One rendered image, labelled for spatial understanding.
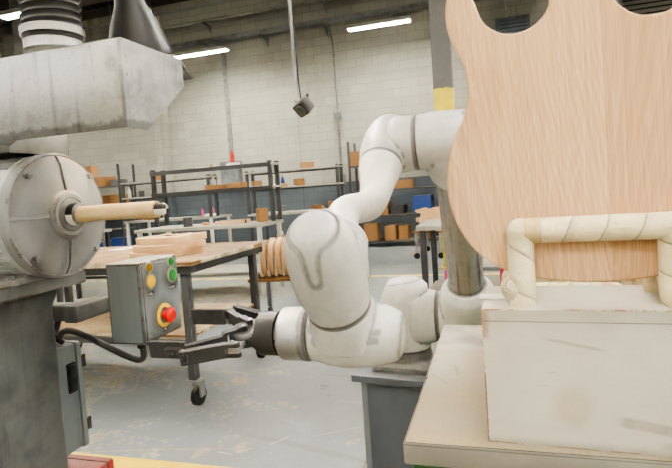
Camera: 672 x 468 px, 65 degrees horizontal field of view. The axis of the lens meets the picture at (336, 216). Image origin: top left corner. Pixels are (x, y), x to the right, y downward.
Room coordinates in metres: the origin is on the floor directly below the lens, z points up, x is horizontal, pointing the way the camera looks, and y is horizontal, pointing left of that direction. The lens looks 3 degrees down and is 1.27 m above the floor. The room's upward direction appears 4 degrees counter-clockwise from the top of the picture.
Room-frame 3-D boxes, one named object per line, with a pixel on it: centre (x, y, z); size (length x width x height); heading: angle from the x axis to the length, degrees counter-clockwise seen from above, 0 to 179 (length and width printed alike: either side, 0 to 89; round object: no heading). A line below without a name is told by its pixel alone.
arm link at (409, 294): (1.63, -0.20, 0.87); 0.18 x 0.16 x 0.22; 74
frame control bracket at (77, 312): (1.28, 0.59, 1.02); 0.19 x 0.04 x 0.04; 163
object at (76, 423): (1.30, 0.75, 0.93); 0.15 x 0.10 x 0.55; 73
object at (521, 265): (0.66, -0.23, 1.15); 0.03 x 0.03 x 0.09
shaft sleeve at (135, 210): (1.04, 0.43, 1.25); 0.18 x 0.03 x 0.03; 73
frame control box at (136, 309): (1.34, 0.58, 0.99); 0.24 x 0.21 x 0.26; 73
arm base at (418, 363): (1.64, -0.17, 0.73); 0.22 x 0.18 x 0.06; 65
